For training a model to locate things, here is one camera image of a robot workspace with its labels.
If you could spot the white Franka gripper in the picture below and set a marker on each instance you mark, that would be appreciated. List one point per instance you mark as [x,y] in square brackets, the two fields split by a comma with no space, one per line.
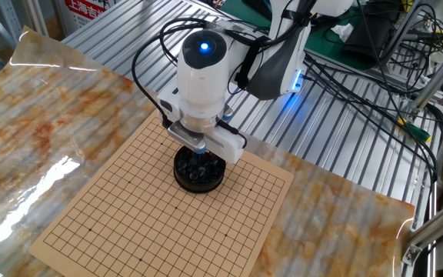
[229,148]

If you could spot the black bowl of Go stones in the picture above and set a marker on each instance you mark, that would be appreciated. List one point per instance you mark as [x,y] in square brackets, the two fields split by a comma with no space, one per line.
[198,187]

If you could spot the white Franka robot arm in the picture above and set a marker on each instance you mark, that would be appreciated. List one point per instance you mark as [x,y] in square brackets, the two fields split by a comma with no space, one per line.
[202,88]

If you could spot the tan Go board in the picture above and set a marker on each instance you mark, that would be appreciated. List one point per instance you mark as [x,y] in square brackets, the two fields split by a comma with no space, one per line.
[129,215]

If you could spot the orange marble pattern mat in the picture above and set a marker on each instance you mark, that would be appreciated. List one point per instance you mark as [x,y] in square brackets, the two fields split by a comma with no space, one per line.
[52,115]

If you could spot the green cutting mat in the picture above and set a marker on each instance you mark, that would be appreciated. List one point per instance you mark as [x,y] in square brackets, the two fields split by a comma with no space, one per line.
[321,42]

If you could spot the red white sign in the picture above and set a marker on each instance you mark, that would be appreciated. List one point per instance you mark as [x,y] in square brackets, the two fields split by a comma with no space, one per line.
[87,9]

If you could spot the crumpled white tissue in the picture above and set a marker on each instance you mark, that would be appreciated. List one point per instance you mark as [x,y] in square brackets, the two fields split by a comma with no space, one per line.
[342,31]

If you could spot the black box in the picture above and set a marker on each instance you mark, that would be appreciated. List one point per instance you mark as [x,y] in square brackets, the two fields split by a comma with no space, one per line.
[367,34]

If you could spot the green yellow screwdriver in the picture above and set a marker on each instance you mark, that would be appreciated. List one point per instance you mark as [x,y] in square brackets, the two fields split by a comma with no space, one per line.
[417,132]

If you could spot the grey metal bar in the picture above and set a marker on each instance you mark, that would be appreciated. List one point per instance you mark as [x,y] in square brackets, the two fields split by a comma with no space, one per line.
[402,29]

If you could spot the white metal post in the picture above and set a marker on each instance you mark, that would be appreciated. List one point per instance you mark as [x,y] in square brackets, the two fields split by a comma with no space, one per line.
[37,15]

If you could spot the grey metal shelf frame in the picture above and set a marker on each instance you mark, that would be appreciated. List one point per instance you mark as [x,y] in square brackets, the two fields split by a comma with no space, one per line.
[10,17]

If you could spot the aluminium frame bar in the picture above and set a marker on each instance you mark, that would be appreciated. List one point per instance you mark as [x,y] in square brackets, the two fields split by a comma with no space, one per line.
[440,75]
[437,225]

